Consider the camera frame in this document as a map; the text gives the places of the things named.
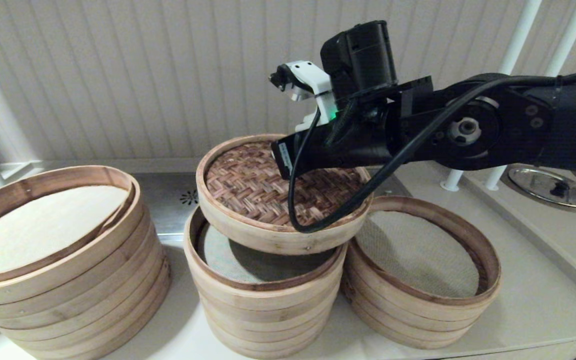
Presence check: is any woven bamboo steamer lid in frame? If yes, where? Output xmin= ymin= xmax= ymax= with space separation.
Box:
xmin=195 ymin=133 xmax=375 ymax=256

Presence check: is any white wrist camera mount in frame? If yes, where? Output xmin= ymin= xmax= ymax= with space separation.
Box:
xmin=269 ymin=61 xmax=339 ymax=132

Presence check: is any black camera cable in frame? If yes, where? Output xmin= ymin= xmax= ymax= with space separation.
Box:
xmin=287 ymin=64 xmax=576 ymax=234

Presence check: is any white base bracket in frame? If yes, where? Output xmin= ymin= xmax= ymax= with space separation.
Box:
xmin=0 ymin=161 xmax=48 ymax=182

